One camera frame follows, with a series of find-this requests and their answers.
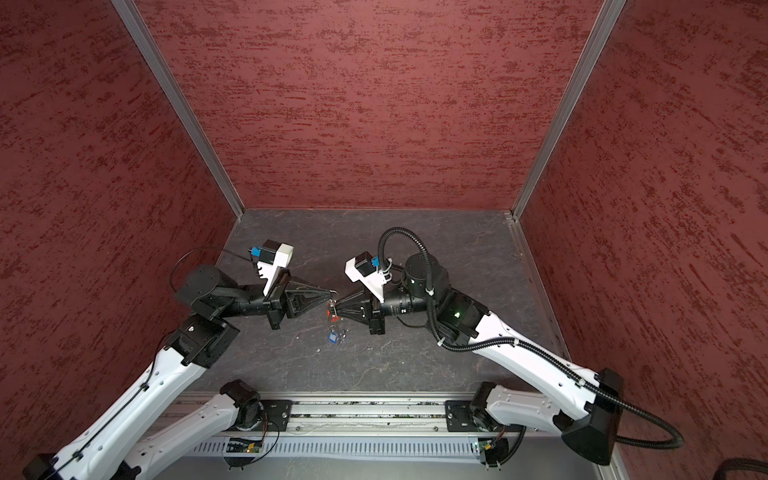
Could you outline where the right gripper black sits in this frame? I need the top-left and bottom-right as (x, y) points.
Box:
(333, 284), (437, 335)

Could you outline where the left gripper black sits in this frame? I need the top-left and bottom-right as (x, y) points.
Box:
(217, 266), (332, 329)

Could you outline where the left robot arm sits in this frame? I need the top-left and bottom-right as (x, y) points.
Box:
(23, 265), (334, 479)

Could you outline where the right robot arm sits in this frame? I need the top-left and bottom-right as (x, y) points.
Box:
(334, 252), (623, 465)

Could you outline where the left circuit board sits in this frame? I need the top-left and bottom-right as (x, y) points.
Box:
(225, 438), (264, 455)

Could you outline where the circuit board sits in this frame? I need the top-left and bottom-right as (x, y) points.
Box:
(225, 438), (264, 455)
(476, 438), (509, 467)

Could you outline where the right circuit board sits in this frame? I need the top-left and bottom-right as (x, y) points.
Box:
(476, 438), (509, 467)

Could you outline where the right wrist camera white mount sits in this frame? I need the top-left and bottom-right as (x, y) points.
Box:
(345, 252), (389, 302)

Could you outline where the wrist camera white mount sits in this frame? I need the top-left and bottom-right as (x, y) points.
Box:
(345, 252), (389, 302)
(249, 240), (294, 297)

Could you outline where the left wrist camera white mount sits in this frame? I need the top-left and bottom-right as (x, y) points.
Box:
(249, 240), (294, 297)

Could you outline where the aluminium mounting rail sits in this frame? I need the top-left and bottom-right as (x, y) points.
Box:
(143, 393), (610, 438)

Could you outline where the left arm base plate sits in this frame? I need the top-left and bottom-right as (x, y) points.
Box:
(234, 399), (294, 432)

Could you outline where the white slotted cable duct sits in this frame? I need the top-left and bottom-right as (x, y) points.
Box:
(186, 436), (479, 463)

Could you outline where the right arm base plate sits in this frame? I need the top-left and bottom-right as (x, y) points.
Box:
(444, 400), (501, 433)

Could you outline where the left aluminium corner post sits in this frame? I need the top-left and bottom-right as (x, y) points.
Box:
(111, 0), (246, 220)

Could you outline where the aluminium corner post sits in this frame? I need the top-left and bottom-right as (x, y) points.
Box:
(511, 0), (626, 222)
(111, 0), (246, 220)

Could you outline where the black corrugated cable conduit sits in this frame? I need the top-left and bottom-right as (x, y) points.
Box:
(376, 226), (685, 451)

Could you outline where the right aluminium corner post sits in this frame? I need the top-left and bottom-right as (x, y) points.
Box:
(511, 0), (626, 222)

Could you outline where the black cable bottom right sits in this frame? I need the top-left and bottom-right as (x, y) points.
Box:
(711, 457), (768, 480)

